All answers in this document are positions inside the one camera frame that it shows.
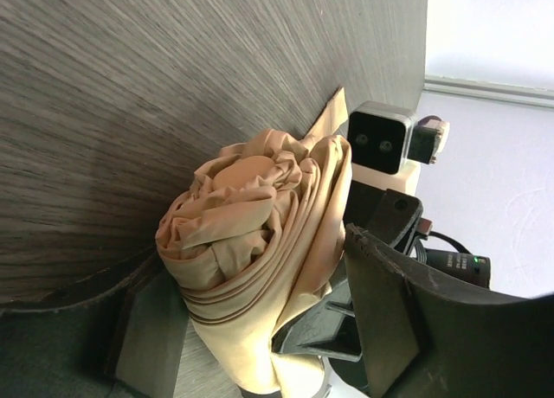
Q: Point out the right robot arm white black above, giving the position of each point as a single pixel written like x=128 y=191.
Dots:
x=442 y=253

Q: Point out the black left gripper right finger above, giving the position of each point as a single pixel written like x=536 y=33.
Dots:
x=424 y=333

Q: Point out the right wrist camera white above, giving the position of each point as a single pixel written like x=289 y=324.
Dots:
x=390 y=145

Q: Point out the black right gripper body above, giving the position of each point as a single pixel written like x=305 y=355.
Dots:
x=390 y=215

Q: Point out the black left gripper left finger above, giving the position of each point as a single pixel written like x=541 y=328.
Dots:
x=116 y=333

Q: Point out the beige and black umbrella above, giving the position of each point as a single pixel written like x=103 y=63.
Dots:
x=253 y=243

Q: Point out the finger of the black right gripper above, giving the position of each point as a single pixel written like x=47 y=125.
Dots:
x=327 y=329

